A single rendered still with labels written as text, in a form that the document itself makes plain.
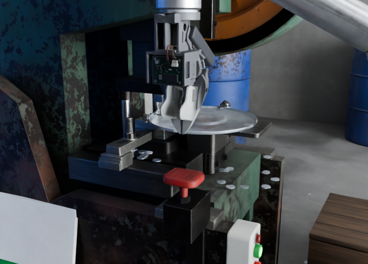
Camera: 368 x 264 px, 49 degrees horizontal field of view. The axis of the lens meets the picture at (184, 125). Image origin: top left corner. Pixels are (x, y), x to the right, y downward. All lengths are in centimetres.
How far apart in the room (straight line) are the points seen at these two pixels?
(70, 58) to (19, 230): 47
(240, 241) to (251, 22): 76
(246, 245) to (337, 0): 49
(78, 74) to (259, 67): 348
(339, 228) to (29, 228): 99
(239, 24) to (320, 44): 298
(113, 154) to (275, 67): 357
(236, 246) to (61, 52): 62
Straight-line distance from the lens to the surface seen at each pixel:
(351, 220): 160
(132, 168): 97
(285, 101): 445
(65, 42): 108
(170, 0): 67
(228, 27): 139
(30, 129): 111
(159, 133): 108
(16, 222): 119
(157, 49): 67
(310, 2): 80
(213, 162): 107
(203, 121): 104
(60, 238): 111
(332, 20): 81
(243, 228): 87
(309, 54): 434
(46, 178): 112
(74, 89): 111
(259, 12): 136
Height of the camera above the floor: 104
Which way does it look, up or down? 15 degrees down
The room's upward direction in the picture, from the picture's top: straight up
